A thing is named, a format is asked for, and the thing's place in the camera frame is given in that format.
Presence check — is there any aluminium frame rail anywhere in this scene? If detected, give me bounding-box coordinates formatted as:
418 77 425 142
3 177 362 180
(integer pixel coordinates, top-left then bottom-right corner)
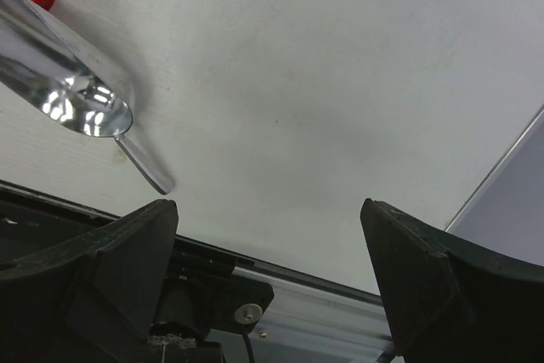
229 264 396 363

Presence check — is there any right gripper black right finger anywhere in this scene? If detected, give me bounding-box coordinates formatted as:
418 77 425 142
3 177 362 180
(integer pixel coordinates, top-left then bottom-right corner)
360 199 543 362

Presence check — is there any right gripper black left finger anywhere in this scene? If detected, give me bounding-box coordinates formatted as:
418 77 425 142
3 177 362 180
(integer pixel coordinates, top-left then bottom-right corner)
1 200 178 362

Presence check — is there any shiny metal scoop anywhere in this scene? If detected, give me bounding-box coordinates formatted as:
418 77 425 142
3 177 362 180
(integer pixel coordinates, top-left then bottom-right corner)
1 0 173 195

